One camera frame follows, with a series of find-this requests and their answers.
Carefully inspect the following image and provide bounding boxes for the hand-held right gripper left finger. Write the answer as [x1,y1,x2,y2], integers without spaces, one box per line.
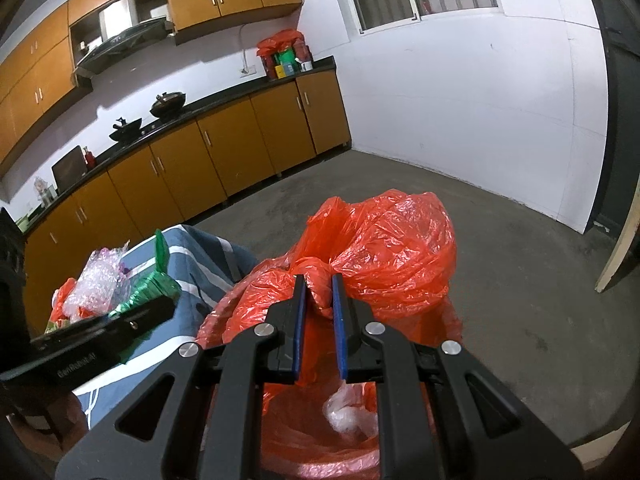
[54,274,308,480]

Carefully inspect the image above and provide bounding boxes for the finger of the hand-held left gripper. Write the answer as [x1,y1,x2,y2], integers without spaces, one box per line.
[0,295,177,401]

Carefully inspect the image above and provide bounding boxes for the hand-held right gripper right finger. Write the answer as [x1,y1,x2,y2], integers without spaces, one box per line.
[331,274,586,480]

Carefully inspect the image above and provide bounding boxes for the clear plastic bag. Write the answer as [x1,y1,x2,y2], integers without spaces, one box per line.
[62,247,133,323]

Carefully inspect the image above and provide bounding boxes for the pink plastic bag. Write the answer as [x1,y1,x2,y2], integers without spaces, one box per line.
[95,246,133,281]

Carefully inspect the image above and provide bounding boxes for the small orange plastic bag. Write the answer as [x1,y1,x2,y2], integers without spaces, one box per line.
[49,277,76,331]

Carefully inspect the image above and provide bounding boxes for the green plastic bag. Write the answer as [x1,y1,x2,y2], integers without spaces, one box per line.
[107,229,181,318]

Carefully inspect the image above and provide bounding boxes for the crumpled white plastic bag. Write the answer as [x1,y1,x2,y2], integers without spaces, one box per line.
[322,382,378,436]

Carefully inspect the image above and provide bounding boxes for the glass jar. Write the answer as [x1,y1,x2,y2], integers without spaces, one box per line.
[32,176,56,206]

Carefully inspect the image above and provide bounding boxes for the blue striped cloth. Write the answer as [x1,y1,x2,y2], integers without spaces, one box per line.
[50,224,258,431]

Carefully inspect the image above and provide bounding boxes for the brown board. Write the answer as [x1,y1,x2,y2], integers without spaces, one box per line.
[51,146,88,188]

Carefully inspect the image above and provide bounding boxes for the wooden base cabinets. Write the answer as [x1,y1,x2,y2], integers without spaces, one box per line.
[0,69,352,311]

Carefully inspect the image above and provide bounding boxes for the black wok with lid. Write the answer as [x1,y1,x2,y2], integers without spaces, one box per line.
[150,91,187,118]

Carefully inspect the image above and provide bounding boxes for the range hood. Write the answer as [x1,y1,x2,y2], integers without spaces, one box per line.
[70,0,173,86]

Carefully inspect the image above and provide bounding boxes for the leaning wooden board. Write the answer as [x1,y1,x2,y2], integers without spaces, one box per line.
[594,220,640,293]

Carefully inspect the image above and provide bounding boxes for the orange bag over containers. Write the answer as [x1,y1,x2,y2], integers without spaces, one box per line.
[256,30,307,58]

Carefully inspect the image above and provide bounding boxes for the dark door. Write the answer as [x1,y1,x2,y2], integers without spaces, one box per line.
[575,0,640,241]

